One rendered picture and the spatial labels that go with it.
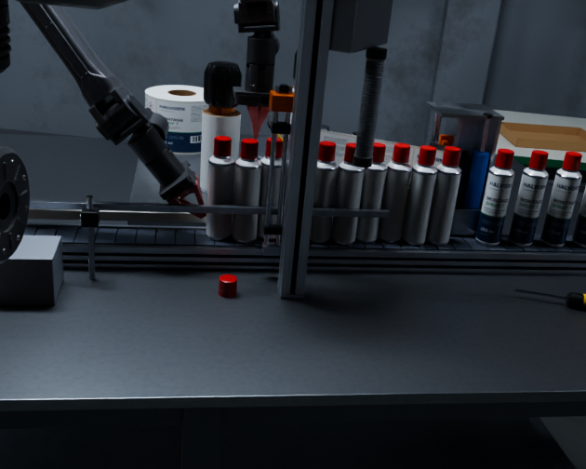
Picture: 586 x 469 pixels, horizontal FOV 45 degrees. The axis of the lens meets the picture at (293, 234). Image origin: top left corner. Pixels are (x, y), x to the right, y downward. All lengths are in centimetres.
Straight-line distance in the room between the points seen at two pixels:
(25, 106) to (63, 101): 26
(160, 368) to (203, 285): 28
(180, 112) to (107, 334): 87
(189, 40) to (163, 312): 352
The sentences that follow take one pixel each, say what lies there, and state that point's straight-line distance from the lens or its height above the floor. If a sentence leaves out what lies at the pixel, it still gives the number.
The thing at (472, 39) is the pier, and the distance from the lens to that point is 450.
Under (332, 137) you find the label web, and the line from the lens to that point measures 157.
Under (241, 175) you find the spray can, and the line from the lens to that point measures 137.
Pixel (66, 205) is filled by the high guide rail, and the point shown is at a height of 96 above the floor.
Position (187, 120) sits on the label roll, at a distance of 193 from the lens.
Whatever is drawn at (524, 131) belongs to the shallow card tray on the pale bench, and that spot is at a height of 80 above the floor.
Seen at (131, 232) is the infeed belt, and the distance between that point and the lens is 146.
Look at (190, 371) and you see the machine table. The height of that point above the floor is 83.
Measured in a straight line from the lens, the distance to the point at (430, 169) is 145.
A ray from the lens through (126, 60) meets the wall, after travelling 479.
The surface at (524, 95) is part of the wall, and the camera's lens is 478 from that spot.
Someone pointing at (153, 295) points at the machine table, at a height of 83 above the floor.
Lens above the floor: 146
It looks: 23 degrees down
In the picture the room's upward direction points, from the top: 5 degrees clockwise
